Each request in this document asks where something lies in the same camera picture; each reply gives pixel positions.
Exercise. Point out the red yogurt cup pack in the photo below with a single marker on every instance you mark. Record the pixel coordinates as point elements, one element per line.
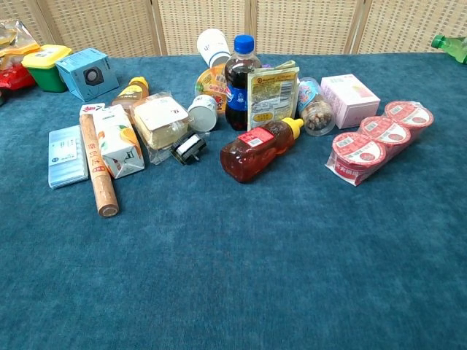
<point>379,142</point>

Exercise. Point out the large honey bottle red label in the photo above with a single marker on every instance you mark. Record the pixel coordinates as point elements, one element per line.
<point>255,153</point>

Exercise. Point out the black and white plug adapter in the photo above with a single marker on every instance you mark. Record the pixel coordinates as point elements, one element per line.
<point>188,147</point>

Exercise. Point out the small white jar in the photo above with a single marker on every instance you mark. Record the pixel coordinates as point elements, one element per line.
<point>202,113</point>

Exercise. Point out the cola bottle blue cap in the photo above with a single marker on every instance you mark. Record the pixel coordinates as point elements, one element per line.
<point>237,91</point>

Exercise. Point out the yellow sachet pack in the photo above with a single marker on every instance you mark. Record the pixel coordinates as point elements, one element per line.
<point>271,98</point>

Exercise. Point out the clear bag with pale cake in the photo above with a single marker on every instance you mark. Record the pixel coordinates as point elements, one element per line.
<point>160,120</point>

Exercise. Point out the orange jelly cup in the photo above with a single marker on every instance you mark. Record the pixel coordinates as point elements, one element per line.
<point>211,84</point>

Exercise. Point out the blue velvet tablecloth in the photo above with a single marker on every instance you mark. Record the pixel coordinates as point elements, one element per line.
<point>233,273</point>

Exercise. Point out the purple box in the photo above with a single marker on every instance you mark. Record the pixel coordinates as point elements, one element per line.
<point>267,66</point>

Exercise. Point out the orange juice carton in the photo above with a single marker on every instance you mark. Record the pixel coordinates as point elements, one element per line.
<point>118,142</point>

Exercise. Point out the small honey bottle yellow label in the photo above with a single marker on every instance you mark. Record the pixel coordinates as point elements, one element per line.
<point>131,93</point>

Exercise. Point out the white paper cup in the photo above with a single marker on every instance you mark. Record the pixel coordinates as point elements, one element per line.
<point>213,45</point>

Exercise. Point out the long cork-pattern tube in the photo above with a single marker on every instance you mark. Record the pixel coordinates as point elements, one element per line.
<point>96,167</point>

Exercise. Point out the pink box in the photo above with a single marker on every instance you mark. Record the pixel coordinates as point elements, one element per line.
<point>350,100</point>

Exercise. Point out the light blue flat pack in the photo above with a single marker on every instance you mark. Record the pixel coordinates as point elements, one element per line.
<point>66,156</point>

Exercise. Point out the blue box with speaker print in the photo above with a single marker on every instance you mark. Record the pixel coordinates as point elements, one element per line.
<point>87,74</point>

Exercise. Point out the woven rattan folding screen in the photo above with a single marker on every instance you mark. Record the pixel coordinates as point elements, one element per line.
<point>109,25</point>

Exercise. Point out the green container yellow lid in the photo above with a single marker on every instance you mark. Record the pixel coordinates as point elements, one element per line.
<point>45,71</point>

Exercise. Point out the red snack packet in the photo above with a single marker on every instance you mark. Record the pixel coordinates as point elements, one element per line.
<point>14,78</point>

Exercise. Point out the clear snack bag orange band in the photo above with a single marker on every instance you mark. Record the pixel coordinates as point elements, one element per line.
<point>14,43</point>

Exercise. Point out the green plastic bottle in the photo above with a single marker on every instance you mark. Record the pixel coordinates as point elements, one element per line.
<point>454,45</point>

